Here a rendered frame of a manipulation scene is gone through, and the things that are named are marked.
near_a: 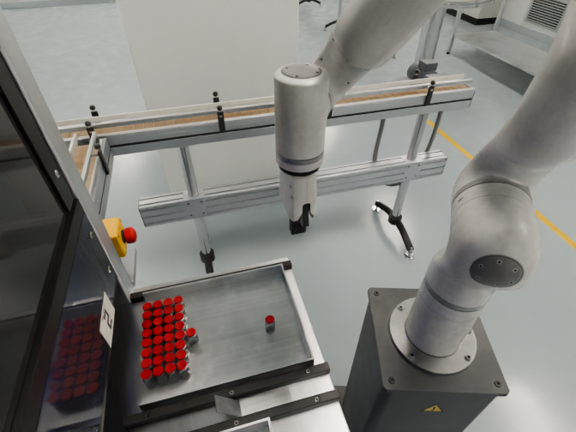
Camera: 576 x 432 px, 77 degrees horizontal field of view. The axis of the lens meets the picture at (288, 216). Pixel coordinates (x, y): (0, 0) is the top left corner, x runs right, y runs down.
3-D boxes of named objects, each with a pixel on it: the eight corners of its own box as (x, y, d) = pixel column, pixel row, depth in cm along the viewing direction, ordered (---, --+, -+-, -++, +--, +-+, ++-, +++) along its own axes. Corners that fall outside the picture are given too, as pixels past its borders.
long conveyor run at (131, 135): (31, 170, 134) (9, 132, 124) (40, 148, 145) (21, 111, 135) (471, 109, 172) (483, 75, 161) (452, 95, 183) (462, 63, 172)
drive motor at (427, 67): (430, 102, 180) (438, 75, 171) (402, 81, 200) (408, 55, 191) (451, 99, 182) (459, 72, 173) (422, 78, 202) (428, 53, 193)
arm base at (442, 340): (459, 300, 90) (487, 250, 77) (488, 377, 76) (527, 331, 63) (382, 298, 90) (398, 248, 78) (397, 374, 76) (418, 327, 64)
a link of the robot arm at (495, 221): (488, 270, 73) (544, 174, 57) (493, 352, 60) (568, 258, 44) (426, 255, 76) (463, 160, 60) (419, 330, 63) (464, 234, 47)
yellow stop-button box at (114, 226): (94, 263, 86) (83, 242, 81) (98, 242, 91) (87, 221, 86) (128, 256, 87) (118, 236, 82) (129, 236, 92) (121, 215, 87)
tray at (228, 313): (143, 412, 69) (138, 405, 66) (146, 301, 87) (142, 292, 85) (313, 367, 75) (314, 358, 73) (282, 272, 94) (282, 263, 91)
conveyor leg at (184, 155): (201, 267, 198) (170, 146, 147) (199, 255, 205) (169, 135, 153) (217, 264, 200) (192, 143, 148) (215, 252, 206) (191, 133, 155)
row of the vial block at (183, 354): (180, 381, 73) (176, 371, 70) (177, 308, 85) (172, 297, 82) (191, 379, 73) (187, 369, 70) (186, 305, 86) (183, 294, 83)
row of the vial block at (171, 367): (169, 385, 72) (164, 375, 69) (167, 309, 85) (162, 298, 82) (180, 381, 73) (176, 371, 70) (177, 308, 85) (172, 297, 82)
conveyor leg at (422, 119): (390, 229, 221) (422, 111, 169) (383, 219, 227) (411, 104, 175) (404, 225, 222) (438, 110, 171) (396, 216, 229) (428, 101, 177)
